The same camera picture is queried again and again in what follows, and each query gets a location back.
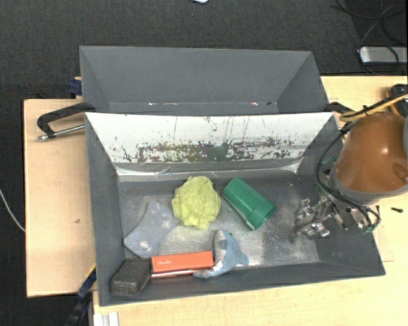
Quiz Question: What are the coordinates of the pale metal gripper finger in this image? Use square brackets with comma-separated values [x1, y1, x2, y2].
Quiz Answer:
[292, 219, 332, 240]
[293, 197, 323, 224]

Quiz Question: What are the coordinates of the green plastic cup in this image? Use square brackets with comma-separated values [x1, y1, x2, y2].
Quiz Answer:
[221, 175, 278, 232]

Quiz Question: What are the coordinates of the blue-grey toy dolphin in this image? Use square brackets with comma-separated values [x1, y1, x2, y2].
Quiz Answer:
[191, 228, 251, 280]

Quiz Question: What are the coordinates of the yellow-green crumpled cloth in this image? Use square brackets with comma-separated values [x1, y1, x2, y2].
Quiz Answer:
[170, 174, 223, 232]

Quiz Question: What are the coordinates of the orange stapler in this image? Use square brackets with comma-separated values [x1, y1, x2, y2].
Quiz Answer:
[150, 251, 216, 279]

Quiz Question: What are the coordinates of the blue-grey flat starred piece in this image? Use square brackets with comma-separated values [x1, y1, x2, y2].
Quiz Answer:
[121, 200, 182, 259]

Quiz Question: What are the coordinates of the grey metal bin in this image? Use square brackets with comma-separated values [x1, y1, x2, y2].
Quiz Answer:
[78, 35, 387, 307]

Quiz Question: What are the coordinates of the black sponge block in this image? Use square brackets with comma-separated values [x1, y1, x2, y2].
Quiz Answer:
[108, 257, 153, 298]

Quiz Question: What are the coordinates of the pale brown flat board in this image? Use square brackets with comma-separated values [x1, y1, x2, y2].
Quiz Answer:
[19, 96, 97, 298]

